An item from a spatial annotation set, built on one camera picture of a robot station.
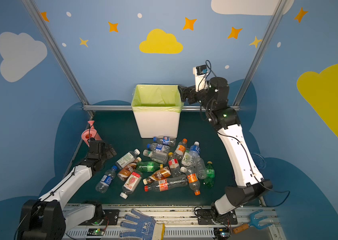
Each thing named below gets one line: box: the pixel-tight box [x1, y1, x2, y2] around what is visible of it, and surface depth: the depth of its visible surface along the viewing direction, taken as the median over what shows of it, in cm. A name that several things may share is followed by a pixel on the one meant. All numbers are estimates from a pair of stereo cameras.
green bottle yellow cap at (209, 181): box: [203, 161, 215, 188], surface depth 87 cm
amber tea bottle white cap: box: [143, 166, 171, 185], surface depth 86 cm
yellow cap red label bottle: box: [168, 152, 182, 178], surface depth 90 cm
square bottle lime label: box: [181, 149, 192, 166], surface depth 94 cm
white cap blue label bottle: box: [189, 141, 201, 160], surface depth 92 cm
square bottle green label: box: [115, 148, 141, 169], surface depth 93 cm
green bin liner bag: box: [131, 84, 184, 113], surface depth 99 cm
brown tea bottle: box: [117, 156, 142, 181], surface depth 88 cm
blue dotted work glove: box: [119, 208, 156, 240], surface depth 73 cm
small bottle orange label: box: [186, 169, 201, 196], surface depth 84 cm
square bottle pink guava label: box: [120, 169, 143, 200], surface depth 84 cm
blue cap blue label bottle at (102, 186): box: [95, 165, 118, 194], surface depth 84 cm
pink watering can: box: [81, 120, 102, 147], surface depth 96 cm
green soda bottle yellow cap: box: [136, 161, 164, 173], surface depth 90 cm
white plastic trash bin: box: [133, 111, 181, 139], surface depth 98 cm
